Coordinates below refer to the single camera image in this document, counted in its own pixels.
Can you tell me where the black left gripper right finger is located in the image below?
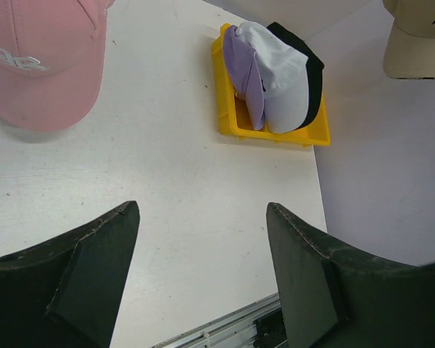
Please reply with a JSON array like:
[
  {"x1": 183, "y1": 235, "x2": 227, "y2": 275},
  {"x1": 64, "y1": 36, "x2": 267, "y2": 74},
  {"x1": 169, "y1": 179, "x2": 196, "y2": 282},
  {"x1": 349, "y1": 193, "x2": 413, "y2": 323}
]
[{"x1": 266, "y1": 202, "x2": 435, "y2": 347}]

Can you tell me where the purple baseball cap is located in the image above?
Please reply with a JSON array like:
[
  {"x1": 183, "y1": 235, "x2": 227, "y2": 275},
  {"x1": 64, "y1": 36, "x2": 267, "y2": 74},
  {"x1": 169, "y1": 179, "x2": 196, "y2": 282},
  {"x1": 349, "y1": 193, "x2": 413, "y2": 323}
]
[{"x1": 223, "y1": 25, "x2": 265, "y2": 131}]

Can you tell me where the pink baseball cap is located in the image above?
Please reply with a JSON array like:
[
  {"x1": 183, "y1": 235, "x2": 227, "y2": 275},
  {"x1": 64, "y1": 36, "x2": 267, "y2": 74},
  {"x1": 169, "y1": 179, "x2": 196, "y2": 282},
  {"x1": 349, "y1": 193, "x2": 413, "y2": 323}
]
[{"x1": 0, "y1": 0, "x2": 113, "y2": 131}]

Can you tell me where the aluminium mounting rail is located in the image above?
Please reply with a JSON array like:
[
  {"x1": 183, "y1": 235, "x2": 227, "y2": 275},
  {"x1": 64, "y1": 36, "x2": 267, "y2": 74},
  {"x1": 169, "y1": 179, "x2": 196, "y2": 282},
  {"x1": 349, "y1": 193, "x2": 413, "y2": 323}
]
[{"x1": 156, "y1": 293, "x2": 288, "y2": 347}]

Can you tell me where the beige baseball cap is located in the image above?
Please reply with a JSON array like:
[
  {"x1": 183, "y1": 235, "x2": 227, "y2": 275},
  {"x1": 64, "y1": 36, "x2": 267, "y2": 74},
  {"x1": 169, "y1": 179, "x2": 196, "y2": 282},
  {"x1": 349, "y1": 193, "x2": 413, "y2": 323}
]
[{"x1": 383, "y1": 0, "x2": 435, "y2": 80}]

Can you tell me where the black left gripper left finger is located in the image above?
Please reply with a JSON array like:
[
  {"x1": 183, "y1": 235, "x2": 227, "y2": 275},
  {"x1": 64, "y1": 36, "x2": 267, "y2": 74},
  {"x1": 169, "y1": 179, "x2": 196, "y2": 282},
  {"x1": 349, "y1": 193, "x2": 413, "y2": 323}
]
[{"x1": 0, "y1": 201, "x2": 140, "y2": 347}]

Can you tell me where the white baseball cap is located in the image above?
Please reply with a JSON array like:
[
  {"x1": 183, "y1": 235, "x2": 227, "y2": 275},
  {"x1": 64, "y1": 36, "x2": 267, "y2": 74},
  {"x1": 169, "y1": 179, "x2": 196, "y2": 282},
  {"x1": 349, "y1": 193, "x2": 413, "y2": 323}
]
[{"x1": 237, "y1": 22, "x2": 310, "y2": 133}]

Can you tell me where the yellow plastic bin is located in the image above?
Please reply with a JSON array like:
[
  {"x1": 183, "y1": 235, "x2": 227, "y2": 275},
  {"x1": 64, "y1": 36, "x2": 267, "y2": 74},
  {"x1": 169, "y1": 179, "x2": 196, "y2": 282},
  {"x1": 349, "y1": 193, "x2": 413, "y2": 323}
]
[{"x1": 211, "y1": 23, "x2": 331, "y2": 146}]

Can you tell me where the black baseball cap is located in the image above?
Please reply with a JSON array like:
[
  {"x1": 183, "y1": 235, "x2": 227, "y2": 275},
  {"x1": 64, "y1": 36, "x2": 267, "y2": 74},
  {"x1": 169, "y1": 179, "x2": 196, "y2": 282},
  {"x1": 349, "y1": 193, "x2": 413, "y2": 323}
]
[{"x1": 267, "y1": 22, "x2": 325, "y2": 129}]

